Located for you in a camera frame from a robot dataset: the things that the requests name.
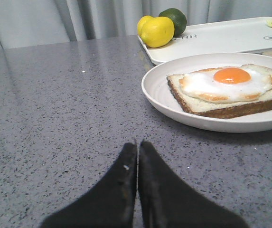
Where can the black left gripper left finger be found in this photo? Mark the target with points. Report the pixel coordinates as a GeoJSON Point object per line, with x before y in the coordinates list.
{"type": "Point", "coordinates": [109, 203]}

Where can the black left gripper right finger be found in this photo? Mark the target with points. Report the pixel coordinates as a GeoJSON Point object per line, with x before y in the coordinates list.
{"type": "Point", "coordinates": [168, 202]}

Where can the white round plate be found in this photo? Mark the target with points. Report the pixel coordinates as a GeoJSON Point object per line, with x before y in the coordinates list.
{"type": "Point", "coordinates": [154, 86]}

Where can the white rectangular tray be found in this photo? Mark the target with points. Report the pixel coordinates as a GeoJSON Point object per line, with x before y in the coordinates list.
{"type": "Point", "coordinates": [251, 35]}

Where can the bottom toast slice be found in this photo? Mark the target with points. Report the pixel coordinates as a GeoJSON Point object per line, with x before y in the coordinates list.
{"type": "Point", "coordinates": [200, 107]}

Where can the fried egg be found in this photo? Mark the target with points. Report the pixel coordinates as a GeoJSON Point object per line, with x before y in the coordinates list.
{"type": "Point", "coordinates": [226, 85]}

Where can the front yellow lemon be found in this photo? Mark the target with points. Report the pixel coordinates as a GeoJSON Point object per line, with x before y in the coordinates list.
{"type": "Point", "coordinates": [157, 32]}

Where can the yellow lemon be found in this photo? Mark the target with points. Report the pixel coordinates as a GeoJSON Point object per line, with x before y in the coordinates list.
{"type": "Point", "coordinates": [157, 32]}
{"type": "Point", "coordinates": [141, 22]}

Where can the green lime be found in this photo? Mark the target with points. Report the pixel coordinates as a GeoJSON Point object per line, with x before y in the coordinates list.
{"type": "Point", "coordinates": [179, 20]}

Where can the rear yellow lemon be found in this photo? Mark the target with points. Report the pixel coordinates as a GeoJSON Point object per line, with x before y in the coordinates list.
{"type": "Point", "coordinates": [141, 22]}

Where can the grey curtain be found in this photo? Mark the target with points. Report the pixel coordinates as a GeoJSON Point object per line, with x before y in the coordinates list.
{"type": "Point", "coordinates": [25, 23]}

